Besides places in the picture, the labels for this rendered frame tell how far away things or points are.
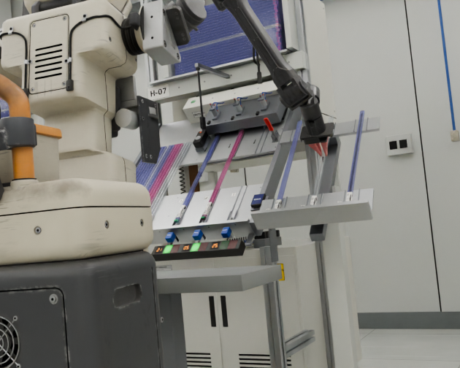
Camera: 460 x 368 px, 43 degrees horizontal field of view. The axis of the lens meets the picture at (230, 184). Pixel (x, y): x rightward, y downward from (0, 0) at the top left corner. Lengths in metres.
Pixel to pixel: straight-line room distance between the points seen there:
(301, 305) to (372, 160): 1.77
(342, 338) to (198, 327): 0.70
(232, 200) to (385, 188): 1.87
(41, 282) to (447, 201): 3.02
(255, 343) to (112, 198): 1.43
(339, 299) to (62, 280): 1.16
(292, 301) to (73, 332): 1.39
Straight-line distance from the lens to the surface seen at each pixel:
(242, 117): 2.33
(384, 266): 3.79
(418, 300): 3.77
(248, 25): 1.81
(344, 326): 1.92
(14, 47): 1.44
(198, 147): 2.37
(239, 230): 1.93
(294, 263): 2.18
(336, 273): 1.90
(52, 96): 1.34
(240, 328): 2.31
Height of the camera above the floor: 0.72
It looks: 4 degrees up
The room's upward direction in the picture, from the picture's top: 5 degrees counter-clockwise
